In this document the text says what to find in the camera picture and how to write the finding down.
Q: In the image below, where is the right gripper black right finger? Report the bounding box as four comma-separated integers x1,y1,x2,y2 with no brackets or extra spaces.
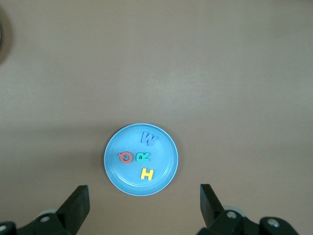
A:
198,184,260,235

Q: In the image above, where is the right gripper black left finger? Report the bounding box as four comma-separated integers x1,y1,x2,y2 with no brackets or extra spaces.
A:
17,185,90,235

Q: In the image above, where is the red letter Q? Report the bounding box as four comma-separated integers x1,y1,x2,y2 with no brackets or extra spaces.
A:
117,151,134,165

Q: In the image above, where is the yellow letter H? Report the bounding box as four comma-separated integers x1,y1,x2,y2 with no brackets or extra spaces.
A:
140,167,155,181

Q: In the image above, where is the teal letter R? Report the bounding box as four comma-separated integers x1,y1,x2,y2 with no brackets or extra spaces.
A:
135,151,150,164

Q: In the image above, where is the blue letter W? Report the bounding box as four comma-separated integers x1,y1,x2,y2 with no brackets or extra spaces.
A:
141,131,159,147

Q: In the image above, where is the blue plate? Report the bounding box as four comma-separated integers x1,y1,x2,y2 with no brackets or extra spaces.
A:
104,123,179,197

